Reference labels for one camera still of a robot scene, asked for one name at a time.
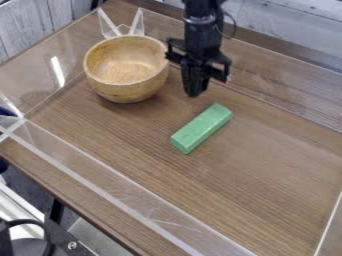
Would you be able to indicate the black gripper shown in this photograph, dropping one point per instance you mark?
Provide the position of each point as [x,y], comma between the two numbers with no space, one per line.
[202,62]

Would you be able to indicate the green rectangular block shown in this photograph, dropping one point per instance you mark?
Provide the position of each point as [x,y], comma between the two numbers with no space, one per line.
[198,130]

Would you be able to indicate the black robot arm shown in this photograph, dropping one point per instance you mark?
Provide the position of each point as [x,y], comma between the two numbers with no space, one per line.
[207,24]

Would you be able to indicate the light wooden bowl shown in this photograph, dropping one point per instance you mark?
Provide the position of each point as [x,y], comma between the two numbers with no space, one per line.
[126,68]

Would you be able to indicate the black table leg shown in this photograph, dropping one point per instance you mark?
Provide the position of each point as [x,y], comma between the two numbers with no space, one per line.
[56,211]

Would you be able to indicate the clear acrylic tray wall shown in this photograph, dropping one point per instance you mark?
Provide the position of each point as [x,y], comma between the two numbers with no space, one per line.
[252,193]

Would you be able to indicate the black metal bracket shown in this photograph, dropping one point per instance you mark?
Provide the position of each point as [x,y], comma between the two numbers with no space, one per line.
[66,243]

